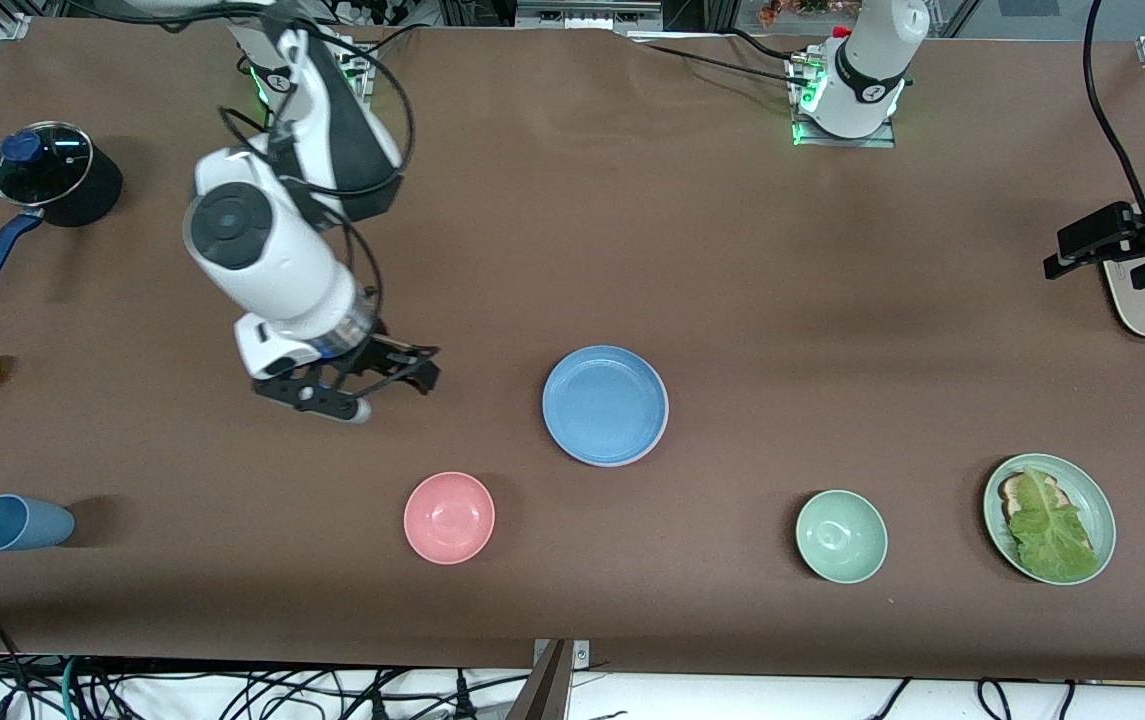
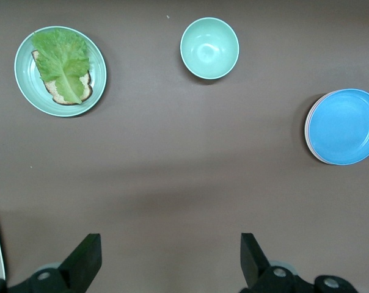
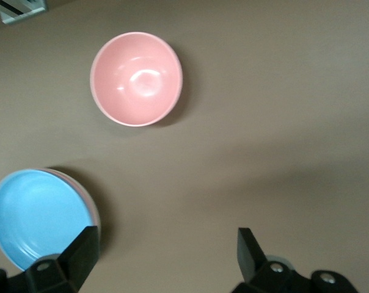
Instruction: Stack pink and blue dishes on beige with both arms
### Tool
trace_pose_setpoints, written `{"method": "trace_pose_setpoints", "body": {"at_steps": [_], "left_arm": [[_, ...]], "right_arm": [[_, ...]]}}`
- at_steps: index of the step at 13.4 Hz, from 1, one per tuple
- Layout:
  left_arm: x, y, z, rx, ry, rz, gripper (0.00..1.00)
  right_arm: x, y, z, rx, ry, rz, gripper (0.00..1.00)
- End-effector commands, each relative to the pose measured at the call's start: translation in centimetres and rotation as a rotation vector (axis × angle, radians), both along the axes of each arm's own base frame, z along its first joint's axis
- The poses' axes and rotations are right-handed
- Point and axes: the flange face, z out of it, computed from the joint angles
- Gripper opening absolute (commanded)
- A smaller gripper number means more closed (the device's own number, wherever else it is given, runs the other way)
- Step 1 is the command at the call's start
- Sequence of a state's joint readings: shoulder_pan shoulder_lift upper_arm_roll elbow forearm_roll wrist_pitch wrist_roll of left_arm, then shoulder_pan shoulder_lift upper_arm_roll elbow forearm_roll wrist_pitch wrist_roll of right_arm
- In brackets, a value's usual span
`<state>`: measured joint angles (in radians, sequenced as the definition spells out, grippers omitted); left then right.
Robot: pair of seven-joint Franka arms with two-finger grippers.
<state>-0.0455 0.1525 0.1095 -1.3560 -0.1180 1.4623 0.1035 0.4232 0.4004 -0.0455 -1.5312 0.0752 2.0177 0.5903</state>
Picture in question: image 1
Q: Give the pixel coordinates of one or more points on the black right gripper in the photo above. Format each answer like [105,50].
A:
[379,353]

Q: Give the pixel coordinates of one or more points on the blue plate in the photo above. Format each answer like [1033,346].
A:
[605,403]

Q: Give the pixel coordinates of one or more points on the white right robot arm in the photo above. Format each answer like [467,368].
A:
[272,260]

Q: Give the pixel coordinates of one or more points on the pink bowl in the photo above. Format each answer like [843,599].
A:
[449,518]

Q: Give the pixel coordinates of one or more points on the green plate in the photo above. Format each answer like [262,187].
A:
[1097,500]

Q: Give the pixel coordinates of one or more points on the toasted bread slice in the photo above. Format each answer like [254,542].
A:
[1012,490]

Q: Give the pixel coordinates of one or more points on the green lettuce leaf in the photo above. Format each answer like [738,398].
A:
[1052,530]

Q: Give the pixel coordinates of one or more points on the green bowl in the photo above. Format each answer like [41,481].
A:
[841,536]

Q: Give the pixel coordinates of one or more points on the orange flower bunch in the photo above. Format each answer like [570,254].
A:
[782,12]

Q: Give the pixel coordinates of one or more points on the glass lid blue knob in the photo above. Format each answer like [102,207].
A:
[47,165]

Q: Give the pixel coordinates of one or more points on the blue cup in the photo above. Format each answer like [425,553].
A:
[22,523]

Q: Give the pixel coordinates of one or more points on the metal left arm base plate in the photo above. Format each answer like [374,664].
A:
[842,143]

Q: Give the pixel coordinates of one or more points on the metal table edge bracket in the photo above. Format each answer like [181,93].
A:
[582,655]

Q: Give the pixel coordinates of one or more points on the dark brown post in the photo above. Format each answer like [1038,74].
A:
[544,690]

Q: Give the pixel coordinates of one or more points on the aluminium frame beam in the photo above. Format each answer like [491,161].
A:
[582,15]

